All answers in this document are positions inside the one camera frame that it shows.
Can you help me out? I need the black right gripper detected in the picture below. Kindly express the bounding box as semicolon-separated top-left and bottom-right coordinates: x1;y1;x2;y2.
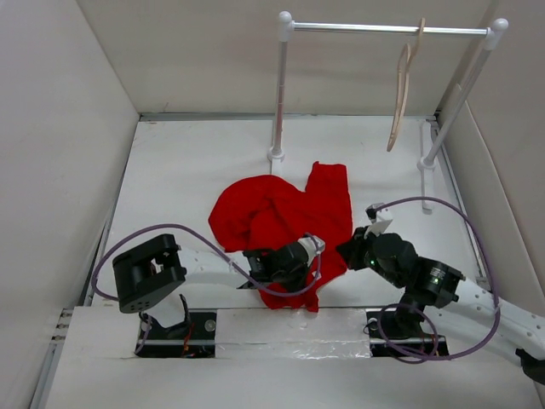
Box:
335;224;403;287

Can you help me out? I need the red t shirt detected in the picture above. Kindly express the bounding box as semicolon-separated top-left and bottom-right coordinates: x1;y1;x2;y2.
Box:
209;162;353;313

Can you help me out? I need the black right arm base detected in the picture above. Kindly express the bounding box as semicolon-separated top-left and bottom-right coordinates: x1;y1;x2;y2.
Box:
363;295;449;363

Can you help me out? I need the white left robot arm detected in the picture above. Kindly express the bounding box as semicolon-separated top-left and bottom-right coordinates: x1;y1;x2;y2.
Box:
112;233;325;338

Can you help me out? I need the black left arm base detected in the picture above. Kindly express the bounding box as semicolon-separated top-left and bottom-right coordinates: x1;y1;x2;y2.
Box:
134;296;217;359

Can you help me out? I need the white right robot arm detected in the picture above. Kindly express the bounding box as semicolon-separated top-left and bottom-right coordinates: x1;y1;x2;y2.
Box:
336;226;544;384

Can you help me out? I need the wooden clothes hanger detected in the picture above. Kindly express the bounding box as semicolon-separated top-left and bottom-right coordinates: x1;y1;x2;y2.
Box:
387;17;426;152

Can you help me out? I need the white clothes rack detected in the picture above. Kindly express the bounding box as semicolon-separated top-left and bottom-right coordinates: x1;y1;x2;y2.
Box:
267;11;509;212

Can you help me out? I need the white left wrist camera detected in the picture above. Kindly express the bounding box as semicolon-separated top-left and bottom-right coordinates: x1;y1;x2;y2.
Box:
297;233;325;262

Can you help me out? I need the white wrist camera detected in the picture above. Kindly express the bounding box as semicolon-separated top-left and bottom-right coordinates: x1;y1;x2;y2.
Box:
365;203;393;236
297;233;325;262

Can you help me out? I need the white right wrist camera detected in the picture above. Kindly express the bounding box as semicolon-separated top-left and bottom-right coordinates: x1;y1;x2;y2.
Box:
365;203;393;236

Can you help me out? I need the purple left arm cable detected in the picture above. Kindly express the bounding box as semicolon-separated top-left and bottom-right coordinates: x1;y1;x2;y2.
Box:
91;221;324;354

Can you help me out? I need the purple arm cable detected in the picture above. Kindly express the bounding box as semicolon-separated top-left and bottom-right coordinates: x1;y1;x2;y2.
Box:
374;196;502;363
91;221;324;354

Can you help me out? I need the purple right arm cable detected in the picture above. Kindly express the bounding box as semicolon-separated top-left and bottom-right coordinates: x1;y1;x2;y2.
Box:
374;196;502;363

